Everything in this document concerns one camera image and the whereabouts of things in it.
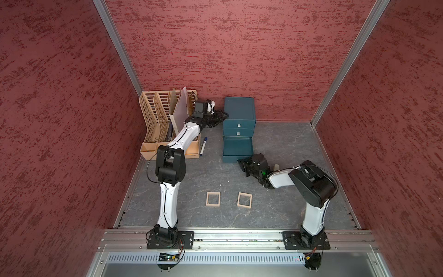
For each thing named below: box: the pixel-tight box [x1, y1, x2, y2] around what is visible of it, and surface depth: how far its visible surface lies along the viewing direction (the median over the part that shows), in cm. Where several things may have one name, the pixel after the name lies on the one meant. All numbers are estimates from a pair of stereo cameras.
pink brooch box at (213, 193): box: [205, 191, 221, 207], surface depth 87 cm
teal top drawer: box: [222, 118, 257, 129], surface depth 97 cm
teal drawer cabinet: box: [222, 96, 257, 138], surface depth 101 cm
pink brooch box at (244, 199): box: [237, 191, 253, 209], surface depth 87 cm
